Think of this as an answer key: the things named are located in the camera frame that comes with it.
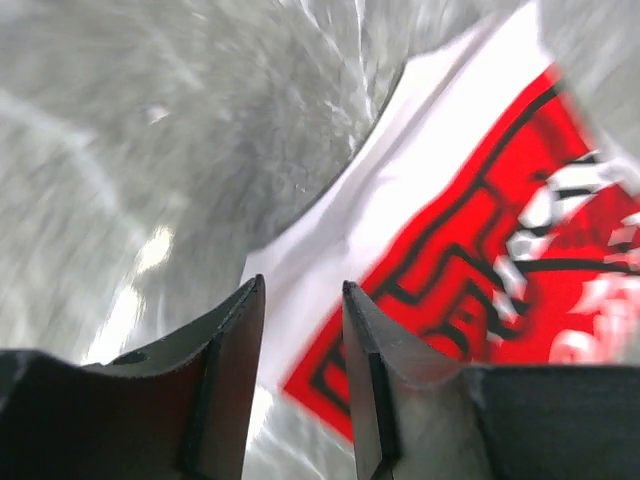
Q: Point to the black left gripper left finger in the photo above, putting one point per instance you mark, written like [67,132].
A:
[177,408]

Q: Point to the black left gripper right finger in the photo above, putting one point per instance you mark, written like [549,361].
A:
[418,414]

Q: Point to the white t-shirt with red print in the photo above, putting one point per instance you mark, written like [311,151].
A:
[479,214]

